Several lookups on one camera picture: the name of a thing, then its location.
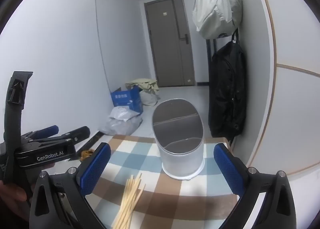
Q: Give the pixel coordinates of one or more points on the brown slippers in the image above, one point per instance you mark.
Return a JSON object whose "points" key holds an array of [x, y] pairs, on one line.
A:
{"points": [[86, 154]]}

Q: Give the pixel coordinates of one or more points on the blue cardboard box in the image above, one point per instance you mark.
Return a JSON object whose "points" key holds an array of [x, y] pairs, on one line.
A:
{"points": [[130, 99]]}

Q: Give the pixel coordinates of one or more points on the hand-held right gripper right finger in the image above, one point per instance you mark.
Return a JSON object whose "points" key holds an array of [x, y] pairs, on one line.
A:
{"points": [[228, 169]]}

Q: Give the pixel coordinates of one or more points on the beige cloth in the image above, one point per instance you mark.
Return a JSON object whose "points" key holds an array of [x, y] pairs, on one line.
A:
{"points": [[145, 84]]}

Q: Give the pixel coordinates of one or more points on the black backpack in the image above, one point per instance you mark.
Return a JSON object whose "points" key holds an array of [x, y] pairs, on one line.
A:
{"points": [[226, 89]]}

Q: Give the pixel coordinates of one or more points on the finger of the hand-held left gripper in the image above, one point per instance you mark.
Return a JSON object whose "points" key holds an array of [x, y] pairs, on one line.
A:
{"points": [[75, 133], [48, 130]]}

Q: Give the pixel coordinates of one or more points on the white sack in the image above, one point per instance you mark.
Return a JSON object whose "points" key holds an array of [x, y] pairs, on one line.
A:
{"points": [[148, 99]]}

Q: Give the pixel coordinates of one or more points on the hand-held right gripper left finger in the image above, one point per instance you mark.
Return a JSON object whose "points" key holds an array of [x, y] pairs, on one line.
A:
{"points": [[95, 166]]}

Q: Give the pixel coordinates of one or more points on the grey parcel bag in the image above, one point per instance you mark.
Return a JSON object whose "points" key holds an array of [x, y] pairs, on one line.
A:
{"points": [[120, 126]]}

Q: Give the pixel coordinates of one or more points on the bundle of wooden chopsticks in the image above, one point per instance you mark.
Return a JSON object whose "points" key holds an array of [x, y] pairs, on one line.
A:
{"points": [[127, 201]]}

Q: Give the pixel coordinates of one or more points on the white parcel bag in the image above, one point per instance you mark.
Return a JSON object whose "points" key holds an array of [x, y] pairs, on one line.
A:
{"points": [[122, 113]]}

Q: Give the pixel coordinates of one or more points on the checked tablecloth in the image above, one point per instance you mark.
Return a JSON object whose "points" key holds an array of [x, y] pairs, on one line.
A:
{"points": [[175, 194]]}

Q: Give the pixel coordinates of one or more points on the white wardrobe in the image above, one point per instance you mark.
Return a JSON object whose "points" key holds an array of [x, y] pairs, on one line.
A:
{"points": [[295, 119]]}

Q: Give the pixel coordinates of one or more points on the grey door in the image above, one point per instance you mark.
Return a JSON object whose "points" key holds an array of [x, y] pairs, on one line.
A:
{"points": [[165, 49]]}

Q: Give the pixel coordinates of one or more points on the grey oval utensil holder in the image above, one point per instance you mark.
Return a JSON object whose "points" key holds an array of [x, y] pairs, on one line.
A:
{"points": [[180, 161]]}

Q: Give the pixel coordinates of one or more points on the white shoulder bag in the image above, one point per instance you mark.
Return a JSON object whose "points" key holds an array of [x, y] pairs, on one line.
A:
{"points": [[215, 14]]}

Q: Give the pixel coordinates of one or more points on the person's left hand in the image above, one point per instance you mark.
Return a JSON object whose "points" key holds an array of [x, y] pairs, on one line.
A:
{"points": [[12, 199]]}

